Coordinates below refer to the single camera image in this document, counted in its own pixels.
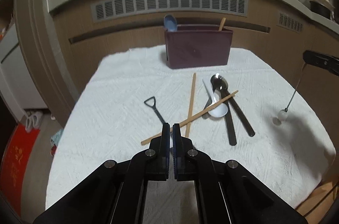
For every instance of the steel whisk with white ball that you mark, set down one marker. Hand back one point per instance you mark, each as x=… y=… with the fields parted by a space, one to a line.
x=283 y=113

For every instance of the black pot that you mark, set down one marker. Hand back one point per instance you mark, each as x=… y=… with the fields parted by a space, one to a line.
x=319 y=9

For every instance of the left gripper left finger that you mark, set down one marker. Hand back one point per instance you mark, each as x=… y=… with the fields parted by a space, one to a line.
x=153 y=163

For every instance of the patterned slippers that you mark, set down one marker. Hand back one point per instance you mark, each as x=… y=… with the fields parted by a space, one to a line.
x=55 y=141

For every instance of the grey slippers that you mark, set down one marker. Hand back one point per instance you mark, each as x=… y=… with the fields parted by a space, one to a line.
x=33 y=121

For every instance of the white table cloth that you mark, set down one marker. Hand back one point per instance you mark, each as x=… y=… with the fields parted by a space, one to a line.
x=110 y=120

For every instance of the wooden spoon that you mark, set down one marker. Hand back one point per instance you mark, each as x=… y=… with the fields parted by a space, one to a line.
x=222 y=23

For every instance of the small steel spoon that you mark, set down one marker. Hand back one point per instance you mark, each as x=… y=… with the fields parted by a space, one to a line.
x=218 y=82

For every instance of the black shovel-shaped spoon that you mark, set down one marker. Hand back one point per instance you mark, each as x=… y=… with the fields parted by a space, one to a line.
x=151 y=102

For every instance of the maroon utensil holder box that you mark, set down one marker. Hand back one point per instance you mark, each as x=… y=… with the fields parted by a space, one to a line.
x=194 y=46

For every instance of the small grey vent grille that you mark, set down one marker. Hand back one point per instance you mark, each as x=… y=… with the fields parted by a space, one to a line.
x=290 y=23

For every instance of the wooden chopstick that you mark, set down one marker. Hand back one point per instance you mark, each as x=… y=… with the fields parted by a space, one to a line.
x=188 y=126
x=194 y=117

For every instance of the black-handled steel spoon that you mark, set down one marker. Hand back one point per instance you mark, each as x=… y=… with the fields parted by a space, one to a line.
x=241 y=115

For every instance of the red floor mat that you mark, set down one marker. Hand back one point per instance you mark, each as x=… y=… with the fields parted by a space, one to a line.
x=14 y=163

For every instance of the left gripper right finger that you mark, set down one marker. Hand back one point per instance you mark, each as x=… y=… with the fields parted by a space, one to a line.
x=189 y=163

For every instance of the long grey vent grille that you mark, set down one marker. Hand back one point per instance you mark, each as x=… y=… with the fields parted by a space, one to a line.
x=105 y=10

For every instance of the black-handled utensil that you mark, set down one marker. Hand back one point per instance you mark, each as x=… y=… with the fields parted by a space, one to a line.
x=230 y=126

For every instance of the blue speckled spoon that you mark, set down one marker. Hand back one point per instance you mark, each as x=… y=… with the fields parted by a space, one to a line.
x=170 y=23

